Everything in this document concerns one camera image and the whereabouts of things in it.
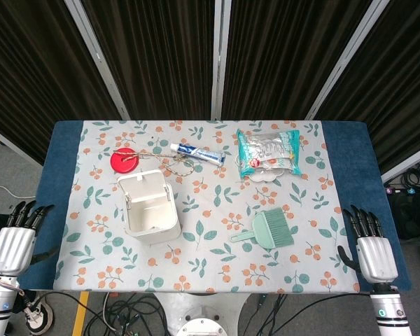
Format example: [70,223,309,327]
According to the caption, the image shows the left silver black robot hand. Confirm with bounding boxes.
[0,200,61,278]

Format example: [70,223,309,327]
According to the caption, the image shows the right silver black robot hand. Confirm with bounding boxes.
[337,204,400,284]

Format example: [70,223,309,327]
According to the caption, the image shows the white lidded plastic box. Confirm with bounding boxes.
[116,169,182,245]

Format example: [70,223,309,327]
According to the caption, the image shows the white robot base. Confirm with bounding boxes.
[153,292,253,336]

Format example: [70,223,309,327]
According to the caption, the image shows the mint green hand brush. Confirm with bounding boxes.
[230,206,295,250]

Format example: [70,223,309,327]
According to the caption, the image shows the black bag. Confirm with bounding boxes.
[391,192,420,243]

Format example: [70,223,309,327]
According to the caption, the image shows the white black sneaker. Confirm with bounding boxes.
[23,301,55,332]

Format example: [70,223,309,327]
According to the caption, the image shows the blue table cover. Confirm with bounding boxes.
[18,120,413,292]

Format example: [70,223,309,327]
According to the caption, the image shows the red round disc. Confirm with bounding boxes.
[110,147,140,174]

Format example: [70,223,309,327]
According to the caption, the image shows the teal silver snack packet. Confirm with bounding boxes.
[235,128,304,178]

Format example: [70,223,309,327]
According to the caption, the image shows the floral leaf-print tablecloth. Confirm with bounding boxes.
[52,120,361,294]

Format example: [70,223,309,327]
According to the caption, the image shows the dark ribbed partition panel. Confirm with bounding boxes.
[80,0,217,121]
[0,0,123,165]
[316,0,420,175]
[221,0,375,121]

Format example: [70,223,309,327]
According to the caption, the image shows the blue white toothpaste tube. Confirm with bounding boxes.
[169,142,227,165]

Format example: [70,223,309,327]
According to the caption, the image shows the white floor cable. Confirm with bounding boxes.
[0,185,38,199]

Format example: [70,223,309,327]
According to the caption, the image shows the black coiled cable bundle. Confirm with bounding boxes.
[401,161,420,190]

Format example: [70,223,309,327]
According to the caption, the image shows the aluminium partition rail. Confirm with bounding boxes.
[0,122,43,166]
[382,141,420,183]

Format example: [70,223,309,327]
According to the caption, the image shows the black floor cables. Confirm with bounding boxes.
[254,292,372,336]

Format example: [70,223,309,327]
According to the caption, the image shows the black cable tangle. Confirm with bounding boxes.
[38,292,173,336]

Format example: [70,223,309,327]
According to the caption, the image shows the aluminium partition post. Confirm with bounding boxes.
[305,0,392,120]
[211,0,232,120]
[64,0,131,120]

